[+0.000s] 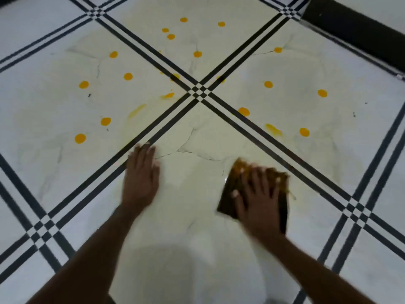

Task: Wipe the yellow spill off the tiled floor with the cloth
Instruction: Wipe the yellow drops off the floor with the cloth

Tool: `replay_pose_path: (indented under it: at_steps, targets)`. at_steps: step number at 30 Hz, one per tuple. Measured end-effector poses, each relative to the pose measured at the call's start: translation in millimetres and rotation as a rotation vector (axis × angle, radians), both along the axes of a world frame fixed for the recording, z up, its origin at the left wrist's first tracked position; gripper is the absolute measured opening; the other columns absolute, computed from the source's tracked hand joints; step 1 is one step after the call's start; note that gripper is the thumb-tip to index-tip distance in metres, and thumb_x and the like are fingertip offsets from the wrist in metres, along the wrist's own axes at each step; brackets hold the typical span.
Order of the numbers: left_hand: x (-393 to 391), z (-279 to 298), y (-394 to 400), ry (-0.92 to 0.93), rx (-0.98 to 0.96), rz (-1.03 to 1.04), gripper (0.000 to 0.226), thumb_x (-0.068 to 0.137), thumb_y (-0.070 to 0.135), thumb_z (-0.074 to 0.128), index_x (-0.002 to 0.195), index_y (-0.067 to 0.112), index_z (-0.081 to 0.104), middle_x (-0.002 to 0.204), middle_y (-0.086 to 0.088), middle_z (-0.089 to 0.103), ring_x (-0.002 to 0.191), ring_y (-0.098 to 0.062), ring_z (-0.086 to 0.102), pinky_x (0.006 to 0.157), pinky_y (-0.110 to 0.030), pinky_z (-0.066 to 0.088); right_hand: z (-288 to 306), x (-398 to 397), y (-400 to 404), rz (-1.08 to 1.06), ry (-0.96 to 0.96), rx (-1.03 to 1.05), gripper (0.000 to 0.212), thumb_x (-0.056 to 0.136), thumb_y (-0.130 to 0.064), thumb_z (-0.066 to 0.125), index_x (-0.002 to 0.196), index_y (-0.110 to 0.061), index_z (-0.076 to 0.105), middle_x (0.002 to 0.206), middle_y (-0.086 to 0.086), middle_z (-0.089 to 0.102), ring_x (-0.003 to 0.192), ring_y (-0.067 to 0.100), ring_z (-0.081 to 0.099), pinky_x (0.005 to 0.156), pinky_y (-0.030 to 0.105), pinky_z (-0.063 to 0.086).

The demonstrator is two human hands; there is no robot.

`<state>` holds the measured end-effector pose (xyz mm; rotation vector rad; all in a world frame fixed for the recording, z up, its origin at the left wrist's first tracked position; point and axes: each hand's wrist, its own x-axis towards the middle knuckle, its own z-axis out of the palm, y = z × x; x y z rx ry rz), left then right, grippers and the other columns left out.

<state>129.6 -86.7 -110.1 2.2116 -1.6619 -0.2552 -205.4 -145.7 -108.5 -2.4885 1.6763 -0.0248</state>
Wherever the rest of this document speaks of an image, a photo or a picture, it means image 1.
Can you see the person's right hand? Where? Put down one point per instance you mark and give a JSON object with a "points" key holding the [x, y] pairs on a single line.
{"points": [[261, 208]]}

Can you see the person's left hand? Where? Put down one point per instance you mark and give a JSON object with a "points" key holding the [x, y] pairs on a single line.
{"points": [[139, 183]]}

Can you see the person's left thumb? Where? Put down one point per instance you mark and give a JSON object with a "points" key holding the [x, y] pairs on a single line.
{"points": [[156, 174]]}

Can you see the person's right thumb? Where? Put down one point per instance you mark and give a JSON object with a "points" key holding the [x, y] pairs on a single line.
{"points": [[238, 202]]}

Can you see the brown stained cleaning cloth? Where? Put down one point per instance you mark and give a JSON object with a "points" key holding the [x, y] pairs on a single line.
{"points": [[231, 196]]}

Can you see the person's right forearm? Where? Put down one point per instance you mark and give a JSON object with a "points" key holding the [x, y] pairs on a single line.
{"points": [[303, 269]]}

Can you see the person's left forearm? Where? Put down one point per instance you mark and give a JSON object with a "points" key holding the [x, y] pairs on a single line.
{"points": [[88, 259]]}

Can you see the yellow liquid smear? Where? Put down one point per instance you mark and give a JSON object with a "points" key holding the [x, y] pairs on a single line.
{"points": [[168, 95], [137, 110], [273, 129]]}

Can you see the scatter of round yellow drops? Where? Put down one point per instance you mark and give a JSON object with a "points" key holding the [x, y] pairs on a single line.
{"points": [[128, 76]]}

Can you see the dark furniture base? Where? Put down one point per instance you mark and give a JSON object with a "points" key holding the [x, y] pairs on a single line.
{"points": [[357, 26]]}

